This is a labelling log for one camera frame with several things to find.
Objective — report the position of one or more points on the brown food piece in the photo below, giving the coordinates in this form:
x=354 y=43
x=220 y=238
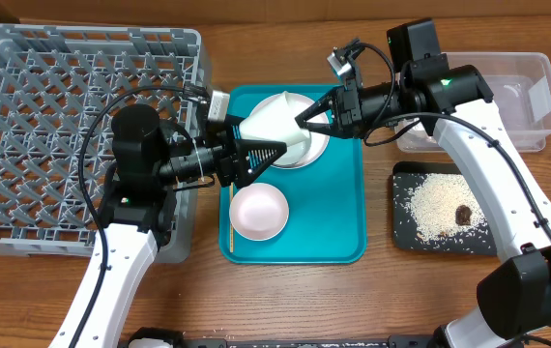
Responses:
x=463 y=215

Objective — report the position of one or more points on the black tray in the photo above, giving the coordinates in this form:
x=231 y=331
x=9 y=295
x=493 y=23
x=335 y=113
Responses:
x=475 y=247

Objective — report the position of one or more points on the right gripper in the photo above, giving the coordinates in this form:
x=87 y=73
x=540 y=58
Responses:
x=345 y=107

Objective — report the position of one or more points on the rice pile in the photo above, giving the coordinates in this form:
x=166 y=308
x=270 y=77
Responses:
x=424 y=207

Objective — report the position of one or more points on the large white plate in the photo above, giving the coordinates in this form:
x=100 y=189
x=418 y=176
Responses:
x=316 y=150

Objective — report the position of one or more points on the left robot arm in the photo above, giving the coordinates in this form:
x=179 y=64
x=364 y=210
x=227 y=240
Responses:
x=152 y=163

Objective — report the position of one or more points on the teal plastic tray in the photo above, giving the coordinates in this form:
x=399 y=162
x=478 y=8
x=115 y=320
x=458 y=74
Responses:
x=327 y=219

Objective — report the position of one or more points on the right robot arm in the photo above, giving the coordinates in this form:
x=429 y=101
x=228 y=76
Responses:
x=457 y=109

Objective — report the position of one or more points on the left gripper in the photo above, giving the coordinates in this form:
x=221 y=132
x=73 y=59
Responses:
x=236 y=166

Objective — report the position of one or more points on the clear plastic bin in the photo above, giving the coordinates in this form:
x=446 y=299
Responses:
x=521 y=84

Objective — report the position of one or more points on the white cup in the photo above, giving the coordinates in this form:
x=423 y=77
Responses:
x=275 y=121

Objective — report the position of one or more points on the grey dishwasher rack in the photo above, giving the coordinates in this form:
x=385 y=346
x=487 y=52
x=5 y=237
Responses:
x=55 y=140

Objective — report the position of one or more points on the wooden chopstick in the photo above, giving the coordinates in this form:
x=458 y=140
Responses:
x=231 y=227

